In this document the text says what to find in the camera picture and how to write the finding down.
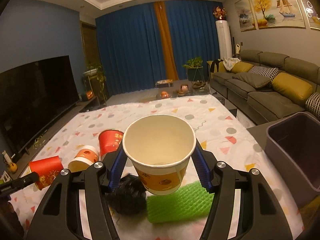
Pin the white standing air conditioner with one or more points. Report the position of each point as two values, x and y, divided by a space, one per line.
224 39

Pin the orange curtain strip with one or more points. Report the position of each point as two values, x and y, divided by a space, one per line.
168 54

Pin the grey sofa cushion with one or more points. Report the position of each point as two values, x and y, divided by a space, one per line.
255 80

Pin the far yellow cushion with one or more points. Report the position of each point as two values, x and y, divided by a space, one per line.
241 67

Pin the flower arrangement on conditioner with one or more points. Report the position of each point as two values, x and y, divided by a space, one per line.
219 13

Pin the black flat television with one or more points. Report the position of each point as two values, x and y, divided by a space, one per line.
32 96

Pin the grey sectional sofa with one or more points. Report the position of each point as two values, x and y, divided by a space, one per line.
265 104

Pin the yellow paper cup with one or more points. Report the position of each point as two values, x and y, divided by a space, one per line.
160 147

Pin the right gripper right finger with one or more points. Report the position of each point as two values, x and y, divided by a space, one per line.
260 217

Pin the dark grey trash bin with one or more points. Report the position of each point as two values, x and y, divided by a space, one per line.
292 145

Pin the right framed painting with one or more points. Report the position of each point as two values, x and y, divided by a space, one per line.
312 16

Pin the near patterned cushion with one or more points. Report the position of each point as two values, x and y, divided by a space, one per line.
313 105

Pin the yellow sofa cushion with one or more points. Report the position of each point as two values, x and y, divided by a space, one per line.
295 89

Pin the grey tv cabinet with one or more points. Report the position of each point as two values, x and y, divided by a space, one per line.
37 143

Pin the sailing ship painting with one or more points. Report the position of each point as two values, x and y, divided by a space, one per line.
277 14

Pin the patterned white table cloth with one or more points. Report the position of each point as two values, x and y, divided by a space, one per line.
217 131

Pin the red paper cup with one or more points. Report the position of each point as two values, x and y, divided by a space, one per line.
47 169
109 141

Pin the trailing plant on stand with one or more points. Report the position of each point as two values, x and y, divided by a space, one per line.
95 80

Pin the black plastic bag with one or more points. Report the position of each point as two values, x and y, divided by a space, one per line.
129 198

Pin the green foam mesh sleeve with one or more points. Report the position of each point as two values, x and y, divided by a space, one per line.
189 202

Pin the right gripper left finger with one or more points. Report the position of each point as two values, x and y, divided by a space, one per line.
58 215

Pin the potted green floor plant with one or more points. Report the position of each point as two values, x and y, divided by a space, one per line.
194 69

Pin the white cloth on sofa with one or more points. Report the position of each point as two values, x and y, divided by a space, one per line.
230 62

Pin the left small landscape painting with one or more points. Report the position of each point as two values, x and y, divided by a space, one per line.
245 15

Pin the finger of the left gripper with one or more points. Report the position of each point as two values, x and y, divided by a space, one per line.
13 186

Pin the black white patterned cushion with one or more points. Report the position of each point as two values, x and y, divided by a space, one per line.
270 72

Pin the orange white paper bowl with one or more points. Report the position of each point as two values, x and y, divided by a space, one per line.
87 156

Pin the blue curtain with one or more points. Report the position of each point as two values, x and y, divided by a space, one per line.
130 45

